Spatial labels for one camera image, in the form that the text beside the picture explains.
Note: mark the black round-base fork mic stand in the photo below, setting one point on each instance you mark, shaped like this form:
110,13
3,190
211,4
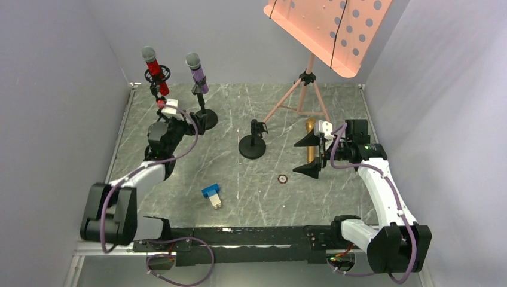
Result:
208,116

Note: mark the purple glitter microphone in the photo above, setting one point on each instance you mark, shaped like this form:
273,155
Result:
193,61

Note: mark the red glitter microphone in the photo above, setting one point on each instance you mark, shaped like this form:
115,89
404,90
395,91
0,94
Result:
155,72

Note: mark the black round-base clip mic stand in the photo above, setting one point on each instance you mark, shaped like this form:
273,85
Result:
253,146

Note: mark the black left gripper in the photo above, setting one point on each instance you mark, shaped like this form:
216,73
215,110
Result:
189,128

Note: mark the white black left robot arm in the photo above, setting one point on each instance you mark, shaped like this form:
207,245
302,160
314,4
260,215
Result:
111,212

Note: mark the brown poker chip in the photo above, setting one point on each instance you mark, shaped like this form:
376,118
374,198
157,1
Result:
282,179

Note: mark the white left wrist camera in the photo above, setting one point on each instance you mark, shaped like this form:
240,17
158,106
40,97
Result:
167,107

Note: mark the pink music stand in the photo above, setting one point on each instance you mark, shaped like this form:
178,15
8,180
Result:
341,34

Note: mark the blue white toy brick block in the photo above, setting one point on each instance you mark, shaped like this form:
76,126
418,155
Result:
212,193

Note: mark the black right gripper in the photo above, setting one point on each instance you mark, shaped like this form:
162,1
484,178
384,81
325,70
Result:
320,150

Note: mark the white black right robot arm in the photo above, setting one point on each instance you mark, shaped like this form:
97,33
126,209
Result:
399,244

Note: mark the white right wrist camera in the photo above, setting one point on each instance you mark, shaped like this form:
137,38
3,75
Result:
323,128

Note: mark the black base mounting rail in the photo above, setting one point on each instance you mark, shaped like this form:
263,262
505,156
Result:
310,243

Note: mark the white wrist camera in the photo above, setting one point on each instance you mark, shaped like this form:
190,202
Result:
167,107
323,128

